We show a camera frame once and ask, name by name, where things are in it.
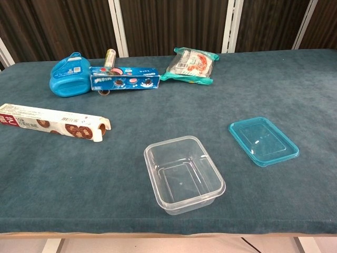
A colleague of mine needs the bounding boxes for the clear plastic container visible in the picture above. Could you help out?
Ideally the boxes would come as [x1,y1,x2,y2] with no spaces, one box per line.
[143,135,226,216]

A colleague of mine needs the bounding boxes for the blue container lid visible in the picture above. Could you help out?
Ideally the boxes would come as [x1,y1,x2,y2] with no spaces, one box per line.
[228,116,300,168]

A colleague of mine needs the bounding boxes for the blue Oreo cookie box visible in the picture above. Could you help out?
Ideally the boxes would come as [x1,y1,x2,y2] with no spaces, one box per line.
[88,65,161,92]

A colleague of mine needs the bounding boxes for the long white baking paper box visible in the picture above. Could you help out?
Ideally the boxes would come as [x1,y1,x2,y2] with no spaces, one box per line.
[0,103,112,143]

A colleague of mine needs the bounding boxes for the green white snack packet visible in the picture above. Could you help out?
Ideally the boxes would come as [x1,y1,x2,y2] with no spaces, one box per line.
[160,46,221,86]

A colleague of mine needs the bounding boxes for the yellowish cylindrical tube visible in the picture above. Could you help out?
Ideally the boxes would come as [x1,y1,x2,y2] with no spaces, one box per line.
[103,48,116,68]

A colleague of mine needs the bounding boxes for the teal velvet tablecloth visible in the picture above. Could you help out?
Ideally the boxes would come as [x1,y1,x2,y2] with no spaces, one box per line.
[0,48,337,235]

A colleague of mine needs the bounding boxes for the blue plastic detergent bottle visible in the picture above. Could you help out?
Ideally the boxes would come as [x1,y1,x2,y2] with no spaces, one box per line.
[49,52,92,98]

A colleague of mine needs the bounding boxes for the grey metal table leg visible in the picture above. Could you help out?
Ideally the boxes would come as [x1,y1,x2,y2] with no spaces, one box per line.
[42,238,65,253]
[293,237,315,253]

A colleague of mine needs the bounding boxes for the white metal frame post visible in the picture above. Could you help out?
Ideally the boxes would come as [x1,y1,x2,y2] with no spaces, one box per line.
[221,0,244,54]
[107,0,130,57]
[0,36,15,71]
[291,0,319,50]

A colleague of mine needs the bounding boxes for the black floor cable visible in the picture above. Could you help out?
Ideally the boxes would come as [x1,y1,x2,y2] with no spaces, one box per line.
[241,237,260,253]

